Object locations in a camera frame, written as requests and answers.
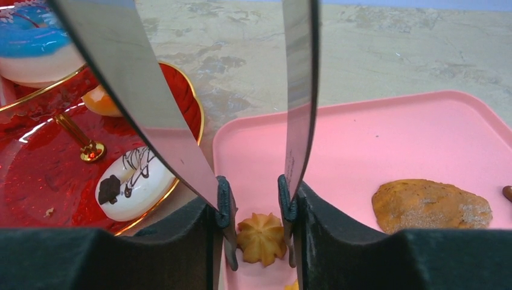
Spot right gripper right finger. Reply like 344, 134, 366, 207
295, 184, 511, 289

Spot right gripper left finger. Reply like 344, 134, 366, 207
1, 199, 224, 289

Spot orange flower cookie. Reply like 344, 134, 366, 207
237, 213, 287, 267

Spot pink serving tray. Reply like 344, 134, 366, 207
224, 91, 511, 289

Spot yellow frosted donut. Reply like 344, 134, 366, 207
82, 85, 122, 117

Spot metal tongs black tips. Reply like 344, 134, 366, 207
50, 1, 320, 271

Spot blue frosted donut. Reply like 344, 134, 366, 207
1, 1, 85, 88

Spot orange fish cookie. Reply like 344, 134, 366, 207
284, 279, 299, 290

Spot brown croissant pastry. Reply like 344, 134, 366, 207
371, 179, 493, 234

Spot brown star cookie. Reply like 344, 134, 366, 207
502, 185, 512, 202

